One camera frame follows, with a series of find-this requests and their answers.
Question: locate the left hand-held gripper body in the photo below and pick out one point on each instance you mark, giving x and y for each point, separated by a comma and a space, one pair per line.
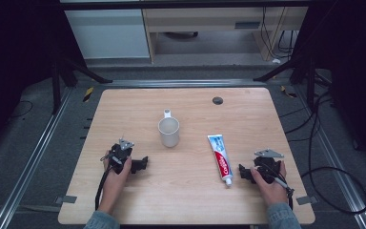
120, 156

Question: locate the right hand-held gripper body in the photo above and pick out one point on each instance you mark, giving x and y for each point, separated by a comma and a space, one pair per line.
268, 165

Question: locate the person's right hand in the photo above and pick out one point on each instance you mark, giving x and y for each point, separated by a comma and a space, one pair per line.
271, 189

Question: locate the person's left hand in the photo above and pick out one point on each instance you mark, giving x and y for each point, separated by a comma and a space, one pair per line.
116, 183

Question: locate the white red blue toothpaste tube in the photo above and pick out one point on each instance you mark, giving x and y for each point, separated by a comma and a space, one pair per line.
220, 159

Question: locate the white cup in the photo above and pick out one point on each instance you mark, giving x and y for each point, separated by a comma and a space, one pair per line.
169, 132

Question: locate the grey tape piece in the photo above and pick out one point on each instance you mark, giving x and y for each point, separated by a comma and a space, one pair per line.
66, 199
306, 200

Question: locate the yellow black tape strip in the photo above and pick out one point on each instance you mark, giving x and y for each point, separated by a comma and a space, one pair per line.
88, 93
287, 92

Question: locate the dark round table grommet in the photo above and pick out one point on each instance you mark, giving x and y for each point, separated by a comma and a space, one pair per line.
217, 100

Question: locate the black metal stand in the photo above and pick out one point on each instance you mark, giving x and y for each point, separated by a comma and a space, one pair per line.
309, 82
56, 89

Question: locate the small white floor object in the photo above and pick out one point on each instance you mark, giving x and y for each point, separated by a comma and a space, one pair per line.
276, 61

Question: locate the white cabinet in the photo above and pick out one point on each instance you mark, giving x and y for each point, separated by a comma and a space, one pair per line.
108, 33

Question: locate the dark curtain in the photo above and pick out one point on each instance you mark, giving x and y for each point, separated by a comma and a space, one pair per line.
12, 63
352, 70

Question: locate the metal floor rail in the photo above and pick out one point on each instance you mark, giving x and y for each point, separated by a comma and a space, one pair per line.
336, 165
28, 165

